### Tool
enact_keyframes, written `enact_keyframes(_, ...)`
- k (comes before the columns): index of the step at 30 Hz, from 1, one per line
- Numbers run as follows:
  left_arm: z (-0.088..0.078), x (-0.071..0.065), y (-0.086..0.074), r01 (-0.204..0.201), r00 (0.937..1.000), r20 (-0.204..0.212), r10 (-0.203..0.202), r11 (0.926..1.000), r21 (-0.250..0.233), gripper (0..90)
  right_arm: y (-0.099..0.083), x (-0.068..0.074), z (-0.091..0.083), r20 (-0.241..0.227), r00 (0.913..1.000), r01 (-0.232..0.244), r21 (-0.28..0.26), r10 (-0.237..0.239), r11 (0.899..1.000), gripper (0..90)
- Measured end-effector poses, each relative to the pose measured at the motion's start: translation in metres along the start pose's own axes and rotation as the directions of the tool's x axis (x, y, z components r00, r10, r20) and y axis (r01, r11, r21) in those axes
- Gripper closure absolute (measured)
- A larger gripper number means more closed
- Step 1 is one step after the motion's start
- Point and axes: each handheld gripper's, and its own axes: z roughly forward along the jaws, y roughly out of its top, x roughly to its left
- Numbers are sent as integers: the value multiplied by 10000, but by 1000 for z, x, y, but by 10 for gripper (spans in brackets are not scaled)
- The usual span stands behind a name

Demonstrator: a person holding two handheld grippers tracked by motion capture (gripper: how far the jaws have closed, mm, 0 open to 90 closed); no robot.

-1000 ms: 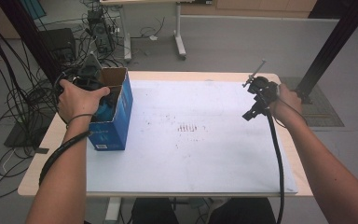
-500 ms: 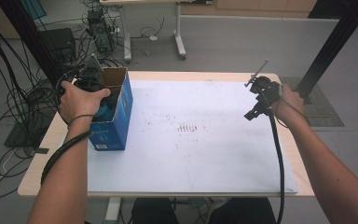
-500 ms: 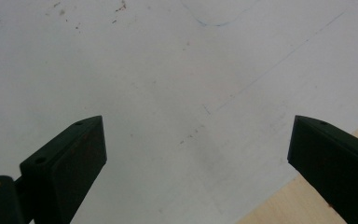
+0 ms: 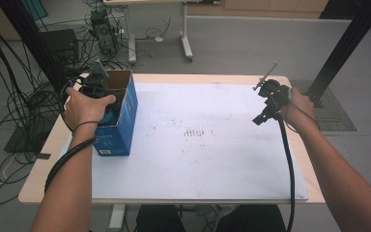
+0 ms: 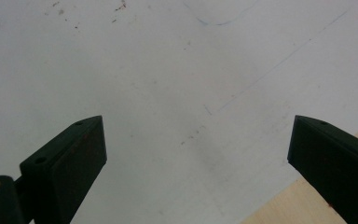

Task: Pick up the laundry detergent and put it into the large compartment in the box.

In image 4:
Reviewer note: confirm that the person's right leg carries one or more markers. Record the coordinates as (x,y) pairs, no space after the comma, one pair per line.
(248,219)

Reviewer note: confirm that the black tape piece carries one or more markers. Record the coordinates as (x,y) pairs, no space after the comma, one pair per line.
(43,156)

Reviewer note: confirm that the computer tower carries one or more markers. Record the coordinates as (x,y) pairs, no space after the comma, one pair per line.
(104,32)

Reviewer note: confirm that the person's left hand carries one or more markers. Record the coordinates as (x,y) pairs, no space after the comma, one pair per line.
(83,111)

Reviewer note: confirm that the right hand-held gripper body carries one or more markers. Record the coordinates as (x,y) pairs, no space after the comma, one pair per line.
(275,93)

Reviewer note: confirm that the black slanted stand post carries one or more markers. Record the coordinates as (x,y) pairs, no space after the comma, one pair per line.
(35,42)

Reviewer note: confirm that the blue cardboard box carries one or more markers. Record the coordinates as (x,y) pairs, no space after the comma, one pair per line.
(124,129)

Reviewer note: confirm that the thin black wristband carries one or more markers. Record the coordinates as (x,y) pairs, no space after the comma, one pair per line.
(85,123)

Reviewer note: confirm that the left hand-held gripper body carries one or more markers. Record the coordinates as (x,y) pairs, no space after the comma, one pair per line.
(96,82)

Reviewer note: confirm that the black metal frame post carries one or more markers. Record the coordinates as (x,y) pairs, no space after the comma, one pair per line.
(341,48)

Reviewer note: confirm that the black equipment box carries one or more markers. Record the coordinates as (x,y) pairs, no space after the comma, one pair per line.
(61,45)

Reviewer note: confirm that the grey grid floor mat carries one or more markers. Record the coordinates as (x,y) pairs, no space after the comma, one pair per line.
(335,112)

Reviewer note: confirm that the person's leg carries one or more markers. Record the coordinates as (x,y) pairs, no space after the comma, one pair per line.
(248,219)
(159,219)

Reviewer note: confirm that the white table mat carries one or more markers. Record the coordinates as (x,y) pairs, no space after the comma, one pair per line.
(206,161)

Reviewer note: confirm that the wooden cabinet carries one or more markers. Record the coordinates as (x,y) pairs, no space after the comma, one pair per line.
(257,8)

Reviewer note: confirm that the black floor base plate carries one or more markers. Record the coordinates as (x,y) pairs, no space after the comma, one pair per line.
(22,138)

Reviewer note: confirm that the person's right hand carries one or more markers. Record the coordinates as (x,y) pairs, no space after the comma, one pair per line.
(299,108)

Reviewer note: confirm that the person's left leg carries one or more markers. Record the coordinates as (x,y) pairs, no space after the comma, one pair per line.
(159,219)

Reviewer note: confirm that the white desk frame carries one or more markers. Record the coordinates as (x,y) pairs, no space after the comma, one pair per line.
(186,38)

